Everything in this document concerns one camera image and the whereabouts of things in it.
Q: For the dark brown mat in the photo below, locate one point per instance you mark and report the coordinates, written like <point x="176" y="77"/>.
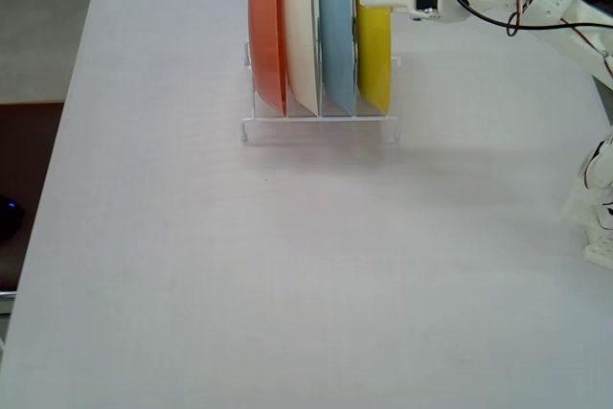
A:
<point x="29" y="179"/>

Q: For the light blue plate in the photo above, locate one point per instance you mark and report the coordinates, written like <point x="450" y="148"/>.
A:
<point x="335" y="35"/>

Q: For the black rounded object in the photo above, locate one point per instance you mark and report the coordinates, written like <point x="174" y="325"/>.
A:
<point x="9" y="217"/>

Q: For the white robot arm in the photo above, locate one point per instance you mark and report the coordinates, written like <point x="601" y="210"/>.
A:
<point x="584" y="21"/>

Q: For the cream white plate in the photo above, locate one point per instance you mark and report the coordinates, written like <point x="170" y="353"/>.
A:
<point x="299" y="45"/>

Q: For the yellow plate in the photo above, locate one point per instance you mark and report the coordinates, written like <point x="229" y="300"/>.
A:
<point x="376" y="54"/>

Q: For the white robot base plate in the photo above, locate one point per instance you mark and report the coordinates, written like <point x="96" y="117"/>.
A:
<point x="601" y="253"/>

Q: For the orange plate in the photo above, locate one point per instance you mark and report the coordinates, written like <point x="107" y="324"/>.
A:
<point x="265" y="35"/>

